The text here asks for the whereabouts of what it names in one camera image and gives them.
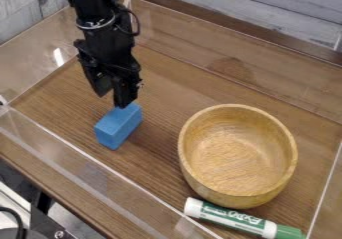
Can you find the green white dry-erase marker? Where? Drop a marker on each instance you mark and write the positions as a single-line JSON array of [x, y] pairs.
[[243, 222]]

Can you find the blue foam block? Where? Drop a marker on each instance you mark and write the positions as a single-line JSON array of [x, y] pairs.
[[116, 125]]

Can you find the black metal bracket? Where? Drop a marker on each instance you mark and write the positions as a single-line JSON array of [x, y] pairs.
[[44, 227]]

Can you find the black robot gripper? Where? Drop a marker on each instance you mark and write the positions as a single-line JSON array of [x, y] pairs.
[[107, 59]]

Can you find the brown wooden bowl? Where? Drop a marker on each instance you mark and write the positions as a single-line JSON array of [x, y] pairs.
[[238, 155]]

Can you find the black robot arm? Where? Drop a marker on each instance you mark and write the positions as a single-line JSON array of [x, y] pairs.
[[102, 9]]

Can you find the clear acrylic tray walls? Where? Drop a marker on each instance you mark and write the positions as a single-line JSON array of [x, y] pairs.
[[202, 59]]

